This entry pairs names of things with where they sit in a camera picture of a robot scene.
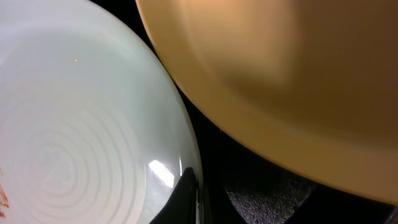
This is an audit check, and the round black tray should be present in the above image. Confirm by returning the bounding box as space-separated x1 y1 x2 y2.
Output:
99 1 397 223

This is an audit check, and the yellow plate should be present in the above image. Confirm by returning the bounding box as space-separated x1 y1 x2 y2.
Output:
137 0 397 204

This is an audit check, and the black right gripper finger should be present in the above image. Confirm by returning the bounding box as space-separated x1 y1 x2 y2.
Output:
150 167 197 224

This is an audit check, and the light green plate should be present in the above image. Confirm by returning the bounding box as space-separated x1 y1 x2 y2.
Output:
1 1 204 223

